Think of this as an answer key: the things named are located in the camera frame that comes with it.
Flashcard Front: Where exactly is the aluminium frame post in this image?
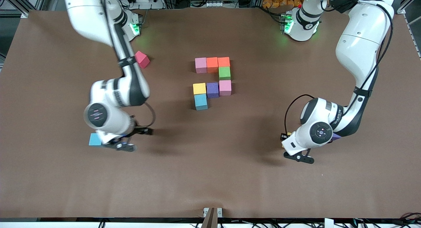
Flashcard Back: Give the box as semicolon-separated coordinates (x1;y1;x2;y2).
0;0;50;18
395;0;421;14

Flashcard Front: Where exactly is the aluminium side rail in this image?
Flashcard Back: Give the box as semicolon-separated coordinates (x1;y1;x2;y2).
404;14;421;59

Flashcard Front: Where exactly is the metal table edge bracket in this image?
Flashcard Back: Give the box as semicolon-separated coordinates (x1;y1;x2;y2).
201;207;223;228

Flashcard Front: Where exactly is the red foam cube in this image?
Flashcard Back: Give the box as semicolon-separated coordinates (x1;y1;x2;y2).
135;51;151;69

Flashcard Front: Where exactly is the pink foam cube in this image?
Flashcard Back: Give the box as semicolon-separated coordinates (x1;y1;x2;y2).
219;80;232;96
195;58;208;74

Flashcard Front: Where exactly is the large table cover mat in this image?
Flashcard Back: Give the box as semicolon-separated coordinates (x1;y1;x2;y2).
0;8;421;219

